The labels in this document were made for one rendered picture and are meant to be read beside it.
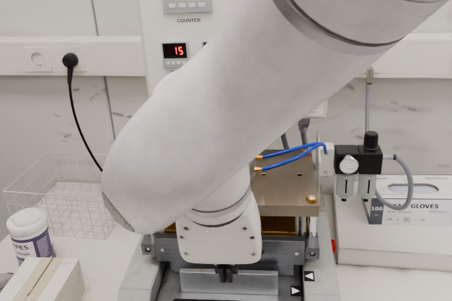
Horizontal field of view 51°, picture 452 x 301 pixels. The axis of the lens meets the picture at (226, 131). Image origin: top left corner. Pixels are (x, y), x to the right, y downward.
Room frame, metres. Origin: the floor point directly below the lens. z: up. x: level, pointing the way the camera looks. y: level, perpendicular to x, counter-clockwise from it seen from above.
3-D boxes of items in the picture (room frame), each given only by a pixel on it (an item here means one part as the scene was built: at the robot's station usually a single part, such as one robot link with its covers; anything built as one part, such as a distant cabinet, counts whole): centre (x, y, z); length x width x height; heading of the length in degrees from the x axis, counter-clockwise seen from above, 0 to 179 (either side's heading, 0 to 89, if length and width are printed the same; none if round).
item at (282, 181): (0.71, -0.03, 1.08); 0.31 x 0.24 x 0.13; 83
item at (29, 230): (0.91, 0.47, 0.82); 0.09 x 0.09 x 0.15
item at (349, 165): (0.78, -0.24, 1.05); 0.15 x 0.05 x 0.15; 83
